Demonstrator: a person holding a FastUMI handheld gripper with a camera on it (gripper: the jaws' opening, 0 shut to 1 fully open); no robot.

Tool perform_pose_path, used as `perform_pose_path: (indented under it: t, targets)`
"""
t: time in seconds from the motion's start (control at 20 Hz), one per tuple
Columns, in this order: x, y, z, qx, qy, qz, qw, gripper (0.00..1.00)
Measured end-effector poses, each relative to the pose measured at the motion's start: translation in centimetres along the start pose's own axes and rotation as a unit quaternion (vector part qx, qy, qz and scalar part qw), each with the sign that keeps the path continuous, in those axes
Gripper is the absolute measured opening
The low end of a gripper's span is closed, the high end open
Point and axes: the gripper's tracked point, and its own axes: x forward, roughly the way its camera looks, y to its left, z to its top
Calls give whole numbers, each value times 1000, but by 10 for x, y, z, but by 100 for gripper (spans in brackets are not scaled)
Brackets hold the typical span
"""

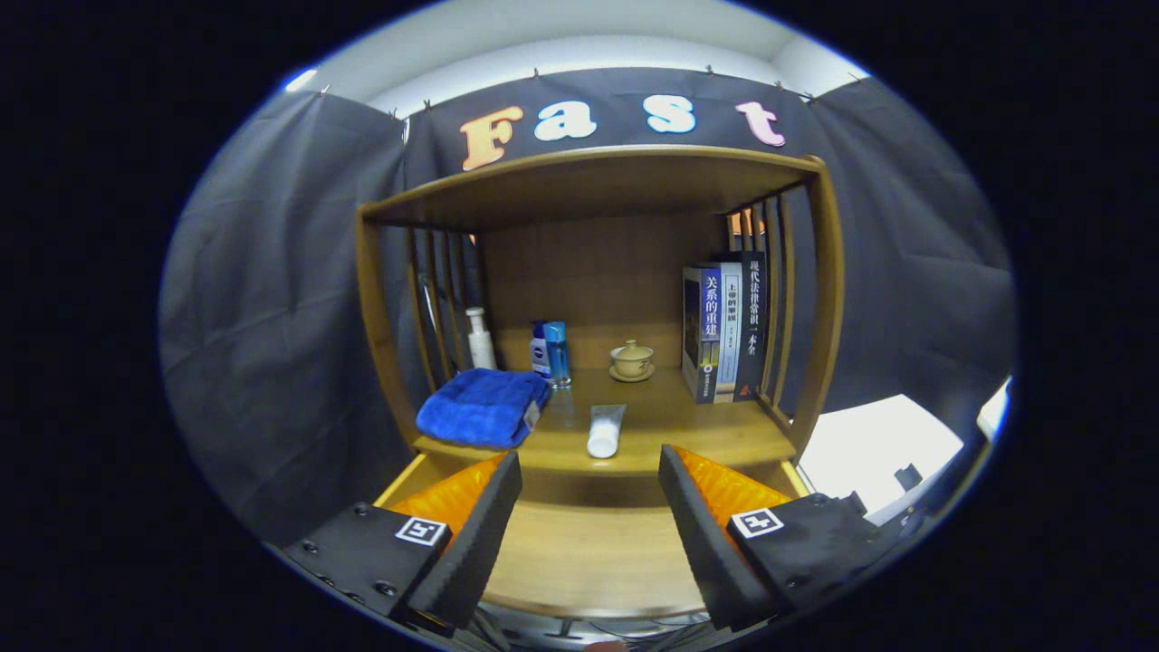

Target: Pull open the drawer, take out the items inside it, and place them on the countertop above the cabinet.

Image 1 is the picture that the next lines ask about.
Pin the clear blue bottle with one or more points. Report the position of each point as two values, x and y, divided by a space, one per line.
558 353

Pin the dark blue book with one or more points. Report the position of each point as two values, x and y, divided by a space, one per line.
709 335

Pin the small dark blue bottle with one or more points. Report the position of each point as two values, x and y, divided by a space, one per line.
539 353

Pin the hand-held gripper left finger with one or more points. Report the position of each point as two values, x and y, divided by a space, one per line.
475 543

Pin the white pump bottle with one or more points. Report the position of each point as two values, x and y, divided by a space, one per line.
481 349

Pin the wooden countertop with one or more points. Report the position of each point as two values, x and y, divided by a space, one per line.
670 417

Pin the beige lidded teacup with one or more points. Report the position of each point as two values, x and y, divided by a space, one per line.
632 360

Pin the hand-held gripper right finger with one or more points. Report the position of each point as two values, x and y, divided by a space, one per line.
706 543

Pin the wooden cabinet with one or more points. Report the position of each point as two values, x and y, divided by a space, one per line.
589 272

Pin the blue folded towel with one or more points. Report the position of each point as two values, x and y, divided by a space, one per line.
480 407

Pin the black backdrop cloth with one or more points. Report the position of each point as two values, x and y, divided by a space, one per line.
272 299

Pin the white side shelf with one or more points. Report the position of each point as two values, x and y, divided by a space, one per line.
994 412

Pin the black book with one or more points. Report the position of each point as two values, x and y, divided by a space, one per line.
753 317

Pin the white tube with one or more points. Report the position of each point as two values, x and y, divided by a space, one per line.
605 433

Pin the pale blue book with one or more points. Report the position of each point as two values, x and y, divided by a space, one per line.
732 335

